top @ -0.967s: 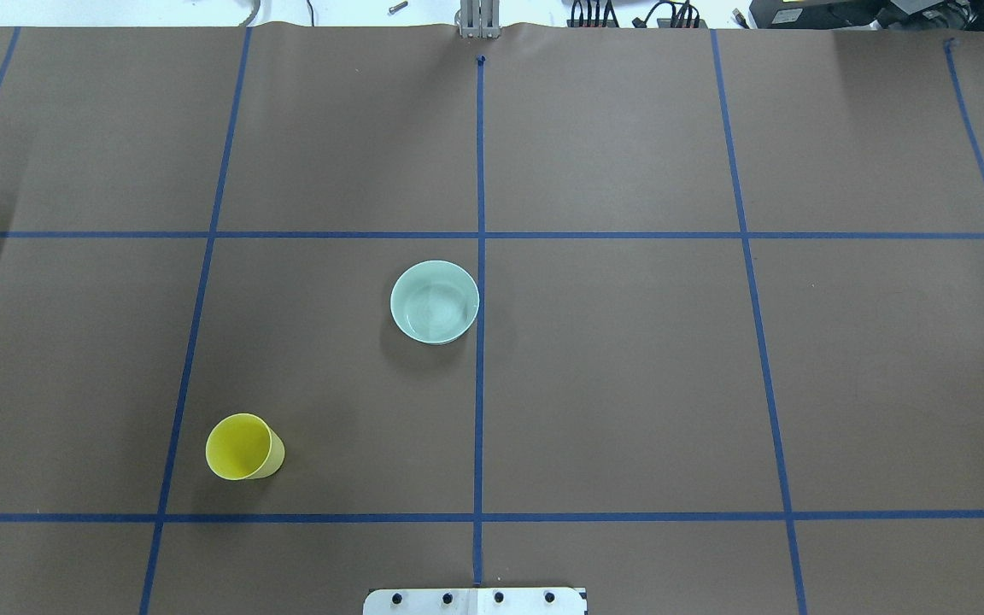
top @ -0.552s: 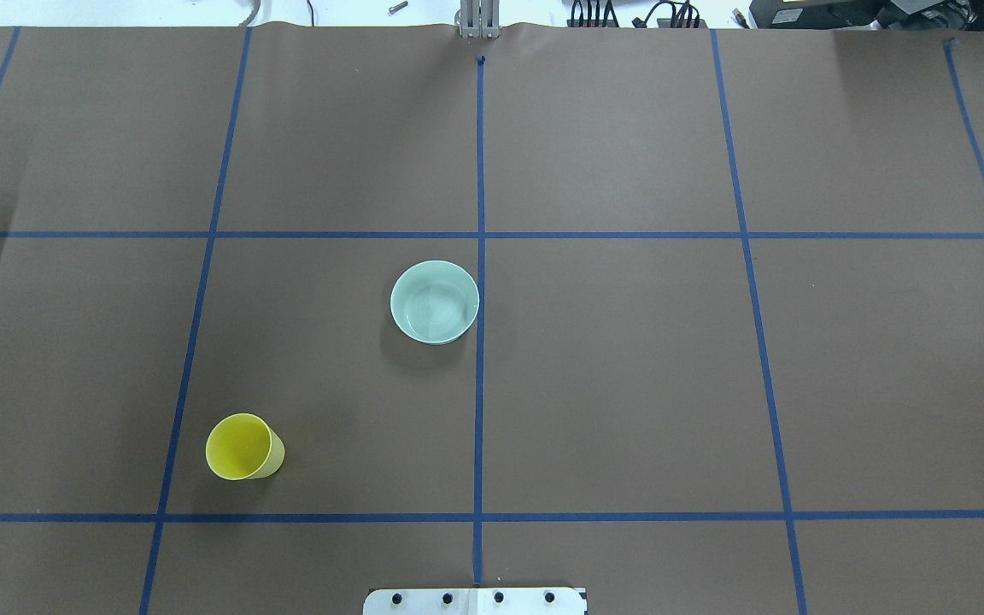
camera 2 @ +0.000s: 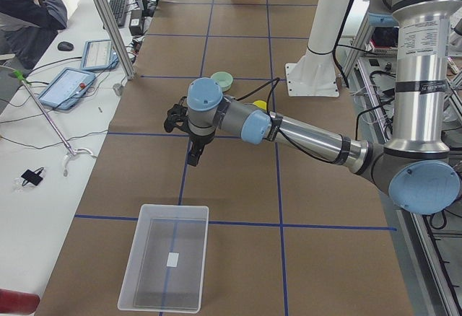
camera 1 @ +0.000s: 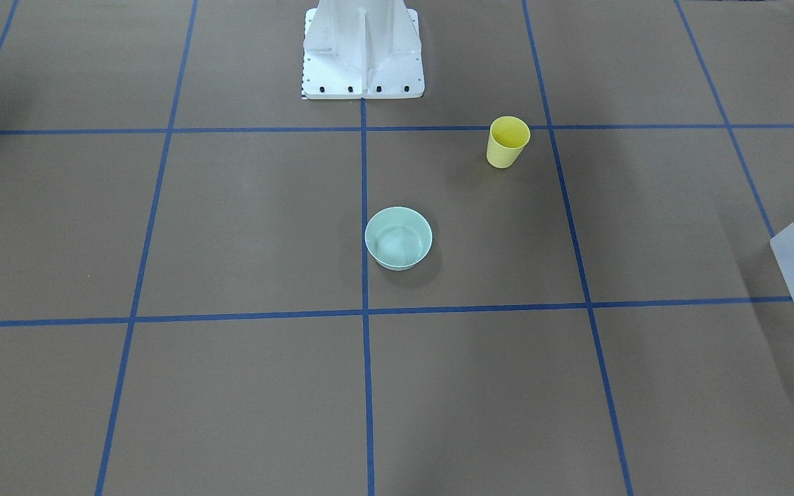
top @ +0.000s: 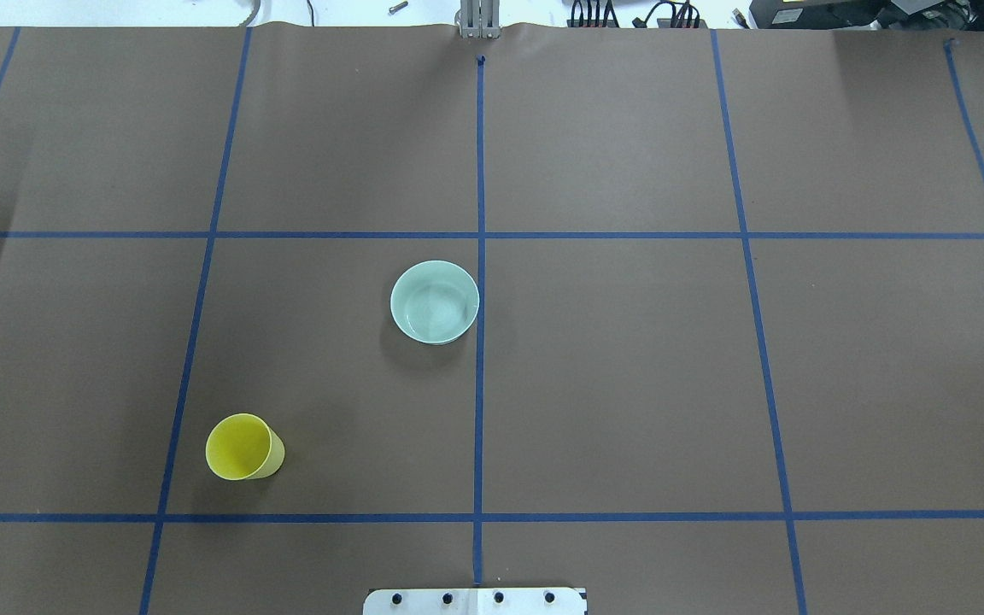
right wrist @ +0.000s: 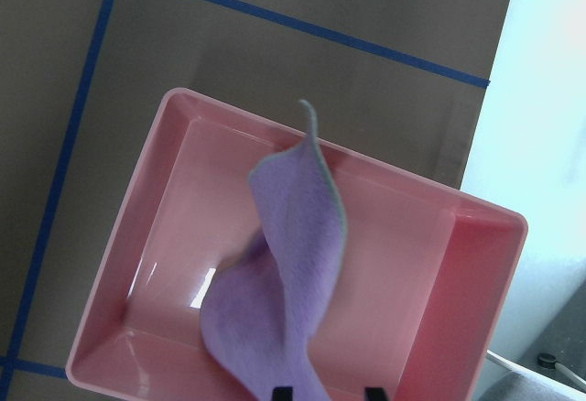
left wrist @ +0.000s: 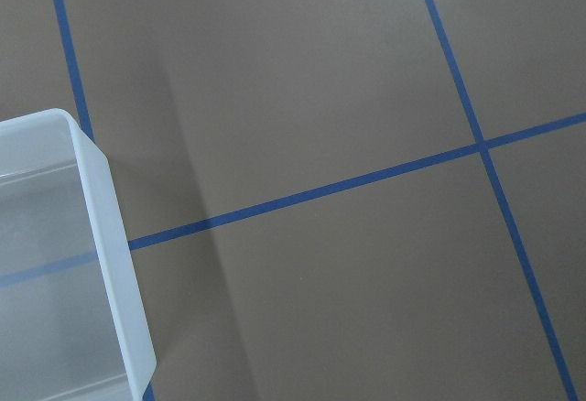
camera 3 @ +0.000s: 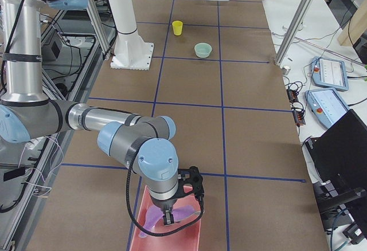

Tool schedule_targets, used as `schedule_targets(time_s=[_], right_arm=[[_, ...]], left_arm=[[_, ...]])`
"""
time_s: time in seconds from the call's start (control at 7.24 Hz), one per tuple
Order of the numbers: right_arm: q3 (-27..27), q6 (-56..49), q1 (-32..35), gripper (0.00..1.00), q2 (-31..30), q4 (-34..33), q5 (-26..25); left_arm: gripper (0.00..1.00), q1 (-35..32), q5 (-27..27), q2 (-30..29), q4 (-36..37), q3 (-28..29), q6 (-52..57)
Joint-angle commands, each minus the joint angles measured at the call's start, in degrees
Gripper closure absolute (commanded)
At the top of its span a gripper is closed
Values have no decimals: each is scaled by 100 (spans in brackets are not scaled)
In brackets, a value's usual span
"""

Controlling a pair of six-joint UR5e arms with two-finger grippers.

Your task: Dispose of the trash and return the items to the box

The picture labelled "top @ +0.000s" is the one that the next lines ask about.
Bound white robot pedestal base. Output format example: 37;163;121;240
362;587;589;614

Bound aluminium frame post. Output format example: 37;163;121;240
454;0;502;39

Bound mint green bowl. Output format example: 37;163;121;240
389;260;481;345

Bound yellow plastic cup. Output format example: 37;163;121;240
204;413;286;480

